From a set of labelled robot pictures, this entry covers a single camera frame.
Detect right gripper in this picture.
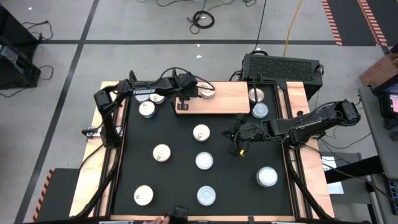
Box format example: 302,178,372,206
221,121,262,156

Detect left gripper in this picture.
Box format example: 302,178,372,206
180,73,216,98

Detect silver lid seafood can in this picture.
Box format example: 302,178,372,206
251,102,270,120

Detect black support beam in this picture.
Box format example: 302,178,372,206
324,154,385,185

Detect black handheld device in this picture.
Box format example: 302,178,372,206
164,205,190,224

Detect black mat orange stripes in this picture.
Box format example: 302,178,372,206
371,0,398,47
30,167,80,223
321,0,389,48

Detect black mesh computer case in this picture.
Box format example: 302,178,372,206
241,53,324,100

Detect brown cardboard box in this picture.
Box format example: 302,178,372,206
359,52,398,88

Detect grey side table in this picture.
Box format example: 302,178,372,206
357,85,398,224

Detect wooden shelf black frame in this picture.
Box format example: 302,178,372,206
172,67,259,118

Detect yellow power cable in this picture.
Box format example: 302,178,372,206
282,0,304,58

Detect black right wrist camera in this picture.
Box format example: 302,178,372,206
234,113,249,125

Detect black tablet pink screen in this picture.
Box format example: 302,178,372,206
377,82,398,121

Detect thin black hanging cable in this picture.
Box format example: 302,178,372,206
253,0,268,52

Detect white paper sheet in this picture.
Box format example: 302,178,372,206
321,155,345,195

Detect metal clamp bracket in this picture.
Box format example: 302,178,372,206
81,126,103,139

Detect person's hand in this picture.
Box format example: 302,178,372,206
143,215,171,224

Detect blue label pull-tab can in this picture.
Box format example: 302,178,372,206
133,185,154,207
149,92,166,105
192,124,211,142
152,143,172,163
138,100,156,119

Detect black table mat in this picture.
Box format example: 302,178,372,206
111,81,295,217

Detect black equipment cart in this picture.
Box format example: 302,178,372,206
0,4,42,91

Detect coiled black floor cable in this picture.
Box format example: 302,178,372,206
186,10,216,35

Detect black keyboard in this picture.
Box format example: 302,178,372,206
387,179,398,206

